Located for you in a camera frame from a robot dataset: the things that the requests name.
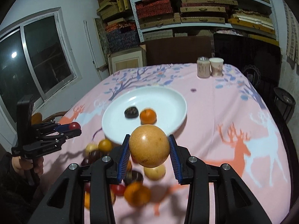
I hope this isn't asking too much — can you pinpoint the small red cherry tomato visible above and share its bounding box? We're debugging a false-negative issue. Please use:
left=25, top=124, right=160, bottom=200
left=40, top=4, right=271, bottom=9
left=68, top=122, right=81, bottom=130

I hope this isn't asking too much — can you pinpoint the large orange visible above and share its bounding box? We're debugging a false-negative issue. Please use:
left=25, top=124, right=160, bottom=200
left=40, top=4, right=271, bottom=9
left=124, top=181, right=152, bottom=208

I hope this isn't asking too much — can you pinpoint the yellow-orange round fruit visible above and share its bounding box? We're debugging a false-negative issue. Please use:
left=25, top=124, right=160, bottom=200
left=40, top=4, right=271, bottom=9
left=129, top=124, right=170, bottom=168

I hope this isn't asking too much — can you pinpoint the dark purple passion fruit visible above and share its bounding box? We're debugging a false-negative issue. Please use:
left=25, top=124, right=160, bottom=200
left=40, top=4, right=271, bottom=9
left=124, top=106, right=139, bottom=119

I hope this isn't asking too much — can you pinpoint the orange mandarin with stem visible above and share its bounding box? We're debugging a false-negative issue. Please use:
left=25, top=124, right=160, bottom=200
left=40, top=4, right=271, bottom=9
left=139, top=108, right=157, bottom=124

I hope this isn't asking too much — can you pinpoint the person's left hand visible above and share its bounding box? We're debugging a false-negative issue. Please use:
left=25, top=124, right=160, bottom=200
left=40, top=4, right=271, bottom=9
left=11, top=156, right=44, bottom=176

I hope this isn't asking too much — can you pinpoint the wooden chair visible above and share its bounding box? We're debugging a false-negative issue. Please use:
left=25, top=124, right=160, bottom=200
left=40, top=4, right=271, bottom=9
left=31, top=111, right=66, bottom=125

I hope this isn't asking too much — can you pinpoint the orange yellow tomato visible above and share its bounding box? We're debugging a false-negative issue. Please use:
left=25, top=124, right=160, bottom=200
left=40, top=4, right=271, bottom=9
left=98, top=139, right=113, bottom=153

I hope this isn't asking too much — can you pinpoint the striped yellow pepino melon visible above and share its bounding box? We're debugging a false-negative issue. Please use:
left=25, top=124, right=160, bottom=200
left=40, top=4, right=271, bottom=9
left=85, top=143, right=98, bottom=156

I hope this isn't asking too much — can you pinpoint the yellow pepino melon right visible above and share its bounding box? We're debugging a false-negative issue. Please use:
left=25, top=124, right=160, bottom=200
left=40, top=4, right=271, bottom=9
left=143, top=164, right=166, bottom=181

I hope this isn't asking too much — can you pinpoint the pink deer tablecloth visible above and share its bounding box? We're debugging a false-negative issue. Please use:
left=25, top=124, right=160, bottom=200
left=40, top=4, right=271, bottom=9
left=41, top=63, right=291, bottom=223

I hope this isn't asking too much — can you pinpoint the white round plate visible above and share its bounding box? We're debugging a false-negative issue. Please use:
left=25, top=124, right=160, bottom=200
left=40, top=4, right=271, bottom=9
left=102, top=86, right=187, bottom=144

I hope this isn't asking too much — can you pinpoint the sliding glass window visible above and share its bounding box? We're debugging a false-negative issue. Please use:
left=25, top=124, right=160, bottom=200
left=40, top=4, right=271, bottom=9
left=1, top=7, right=80, bottom=125

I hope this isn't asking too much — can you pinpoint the wooden framed picture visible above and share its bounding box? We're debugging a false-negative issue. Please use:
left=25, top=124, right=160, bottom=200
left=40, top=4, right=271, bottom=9
left=108, top=46, right=147, bottom=74

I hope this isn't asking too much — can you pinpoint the beige drink can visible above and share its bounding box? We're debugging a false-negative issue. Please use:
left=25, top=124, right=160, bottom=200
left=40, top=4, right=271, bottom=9
left=197, top=57, right=211, bottom=78

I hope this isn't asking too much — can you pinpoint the white paper cup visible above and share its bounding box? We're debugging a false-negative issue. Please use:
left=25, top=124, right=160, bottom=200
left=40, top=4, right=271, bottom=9
left=209, top=57, right=224, bottom=77

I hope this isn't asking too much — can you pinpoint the black stool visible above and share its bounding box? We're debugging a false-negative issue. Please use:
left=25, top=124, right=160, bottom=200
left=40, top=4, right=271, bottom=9
left=274, top=87, right=296, bottom=123

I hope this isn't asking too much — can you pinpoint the metal storage shelf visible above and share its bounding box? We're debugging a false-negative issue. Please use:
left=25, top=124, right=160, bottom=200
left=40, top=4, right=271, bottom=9
left=129, top=0, right=279, bottom=44

